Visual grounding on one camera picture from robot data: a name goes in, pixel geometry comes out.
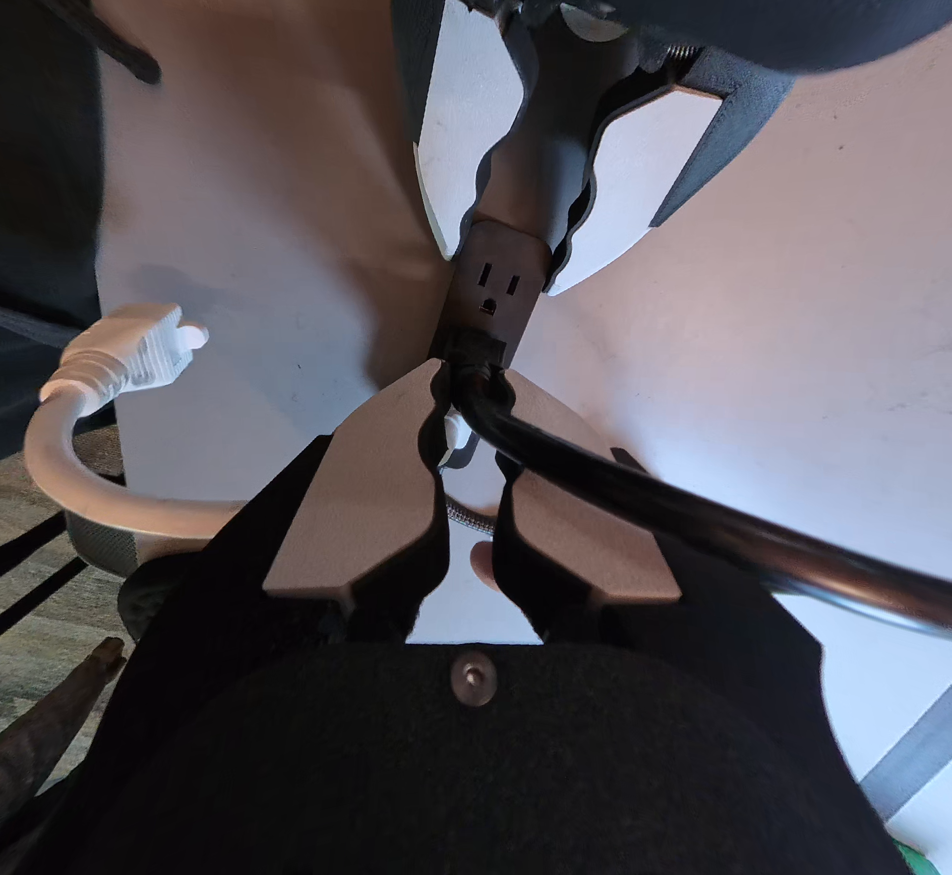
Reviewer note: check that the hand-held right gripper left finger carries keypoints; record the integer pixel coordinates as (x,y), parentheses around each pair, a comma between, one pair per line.
(364,503)

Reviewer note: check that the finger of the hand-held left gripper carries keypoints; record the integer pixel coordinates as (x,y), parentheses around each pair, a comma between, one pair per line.
(639,175)
(465,116)

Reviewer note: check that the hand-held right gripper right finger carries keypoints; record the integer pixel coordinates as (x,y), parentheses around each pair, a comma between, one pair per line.
(587,547)

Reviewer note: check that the black power strip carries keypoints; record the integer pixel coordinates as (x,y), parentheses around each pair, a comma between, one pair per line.
(494,257)

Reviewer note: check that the black mesh wrist pad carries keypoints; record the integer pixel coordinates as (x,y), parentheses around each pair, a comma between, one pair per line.
(44,220)

